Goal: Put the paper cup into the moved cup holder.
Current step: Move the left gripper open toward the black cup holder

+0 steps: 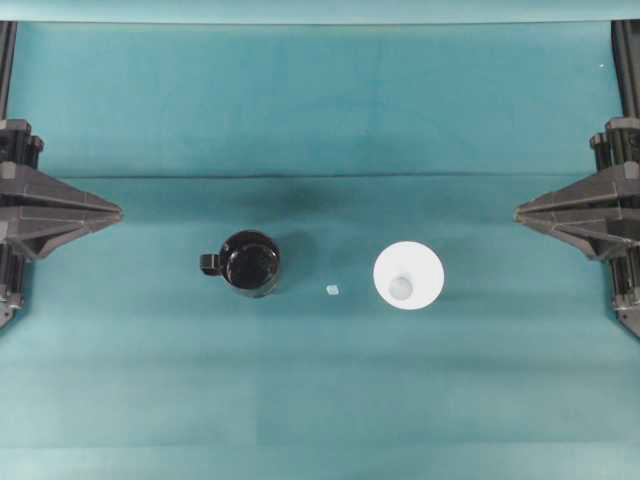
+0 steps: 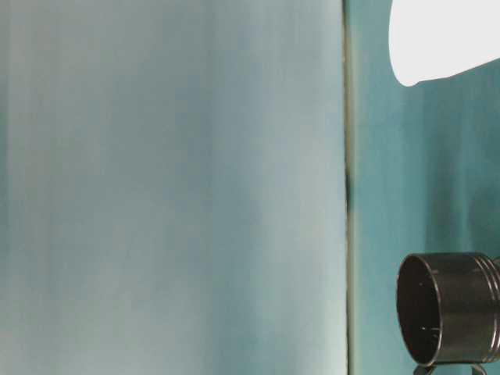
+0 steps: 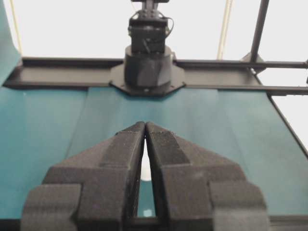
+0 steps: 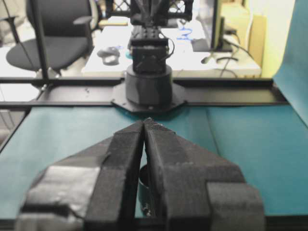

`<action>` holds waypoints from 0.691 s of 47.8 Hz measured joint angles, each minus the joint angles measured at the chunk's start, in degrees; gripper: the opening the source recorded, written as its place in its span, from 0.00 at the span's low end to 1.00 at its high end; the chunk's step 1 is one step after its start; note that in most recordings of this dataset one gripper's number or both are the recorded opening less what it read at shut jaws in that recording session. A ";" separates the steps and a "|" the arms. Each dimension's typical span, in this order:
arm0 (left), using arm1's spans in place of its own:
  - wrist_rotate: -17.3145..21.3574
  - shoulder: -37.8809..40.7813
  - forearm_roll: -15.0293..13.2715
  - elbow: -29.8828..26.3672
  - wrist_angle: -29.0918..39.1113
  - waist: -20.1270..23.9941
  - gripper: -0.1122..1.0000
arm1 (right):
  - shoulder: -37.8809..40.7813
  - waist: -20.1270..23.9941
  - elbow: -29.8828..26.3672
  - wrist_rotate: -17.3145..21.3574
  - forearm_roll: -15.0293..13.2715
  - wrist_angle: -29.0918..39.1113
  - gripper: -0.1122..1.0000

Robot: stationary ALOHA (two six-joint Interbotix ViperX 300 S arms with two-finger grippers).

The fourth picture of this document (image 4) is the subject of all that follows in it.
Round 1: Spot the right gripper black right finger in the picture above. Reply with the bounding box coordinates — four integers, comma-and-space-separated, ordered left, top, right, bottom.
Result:
144, 118, 266, 231

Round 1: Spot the black aluminium frame rail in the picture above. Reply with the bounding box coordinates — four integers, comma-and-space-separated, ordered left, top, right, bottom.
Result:
0, 78, 288, 113

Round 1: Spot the grey computer mouse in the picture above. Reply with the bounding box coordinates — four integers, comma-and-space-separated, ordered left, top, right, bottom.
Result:
97, 47, 120, 66

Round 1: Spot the black vertical frame post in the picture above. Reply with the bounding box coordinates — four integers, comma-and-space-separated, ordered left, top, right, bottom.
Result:
29, 0, 49, 81

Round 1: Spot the black computer monitor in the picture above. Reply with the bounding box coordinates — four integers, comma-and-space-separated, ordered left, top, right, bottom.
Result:
191, 0, 232, 52

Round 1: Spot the teal table mat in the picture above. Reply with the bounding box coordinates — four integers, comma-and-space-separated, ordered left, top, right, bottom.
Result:
0, 0, 308, 220

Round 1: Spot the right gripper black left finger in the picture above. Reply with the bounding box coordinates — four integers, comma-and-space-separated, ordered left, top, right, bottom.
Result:
15, 121, 144, 231

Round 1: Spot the black office chair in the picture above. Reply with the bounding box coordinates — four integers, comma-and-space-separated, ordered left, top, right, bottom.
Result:
1, 0, 100, 72

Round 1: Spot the white desk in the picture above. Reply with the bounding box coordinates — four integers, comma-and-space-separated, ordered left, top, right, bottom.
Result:
81, 20, 261, 79

